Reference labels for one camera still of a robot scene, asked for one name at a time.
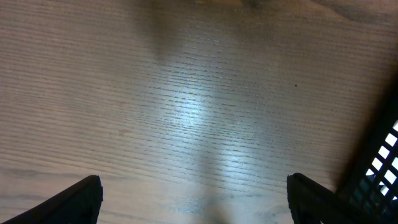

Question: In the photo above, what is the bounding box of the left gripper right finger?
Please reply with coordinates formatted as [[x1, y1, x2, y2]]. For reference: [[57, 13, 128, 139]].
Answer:
[[287, 173, 370, 224]]

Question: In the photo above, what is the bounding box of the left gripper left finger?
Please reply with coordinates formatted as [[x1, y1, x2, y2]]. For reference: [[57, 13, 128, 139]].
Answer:
[[4, 175, 103, 224]]

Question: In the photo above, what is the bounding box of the dark green plastic basket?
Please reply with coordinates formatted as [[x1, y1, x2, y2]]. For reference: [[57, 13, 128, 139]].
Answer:
[[336, 93, 397, 223]]

